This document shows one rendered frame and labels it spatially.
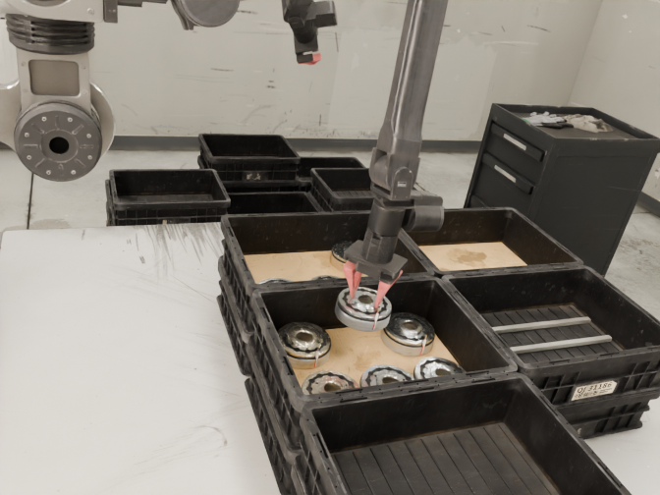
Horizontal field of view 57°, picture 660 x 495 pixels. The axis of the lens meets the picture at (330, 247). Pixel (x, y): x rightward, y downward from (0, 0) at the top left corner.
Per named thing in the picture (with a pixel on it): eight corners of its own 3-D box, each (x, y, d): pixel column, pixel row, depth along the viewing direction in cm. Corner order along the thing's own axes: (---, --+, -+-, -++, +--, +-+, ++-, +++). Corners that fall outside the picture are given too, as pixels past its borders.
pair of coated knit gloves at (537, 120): (531, 128, 262) (534, 121, 261) (507, 114, 277) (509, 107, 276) (577, 129, 272) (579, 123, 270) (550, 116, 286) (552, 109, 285)
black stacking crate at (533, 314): (503, 420, 109) (522, 372, 104) (426, 322, 133) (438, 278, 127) (665, 392, 123) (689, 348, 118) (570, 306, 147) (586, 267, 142)
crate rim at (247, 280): (248, 299, 114) (249, 288, 113) (218, 223, 138) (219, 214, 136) (435, 285, 128) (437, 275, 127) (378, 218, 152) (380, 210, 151)
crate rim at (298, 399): (296, 414, 90) (298, 403, 89) (248, 299, 114) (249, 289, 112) (518, 381, 104) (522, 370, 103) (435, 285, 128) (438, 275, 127)
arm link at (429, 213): (372, 157, 106) (395, 167, 98) (429, 160, 110) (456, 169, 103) (363, 224, 109) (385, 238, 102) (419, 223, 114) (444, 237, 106)
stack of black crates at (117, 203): (117, 313, 226) (114, 204, 204) (112, 270, 250) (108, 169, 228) (224, 303, 241) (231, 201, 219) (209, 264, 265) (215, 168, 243)
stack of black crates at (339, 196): (318, 295, 256) (335, 198, 235) (297, 258, 280) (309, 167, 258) (403, 288, 271) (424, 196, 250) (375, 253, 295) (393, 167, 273)
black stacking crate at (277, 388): (289, 460, 95) (298, 405, 89) (246, 340, 118) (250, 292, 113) (501, 421, 109) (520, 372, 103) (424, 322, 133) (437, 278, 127)
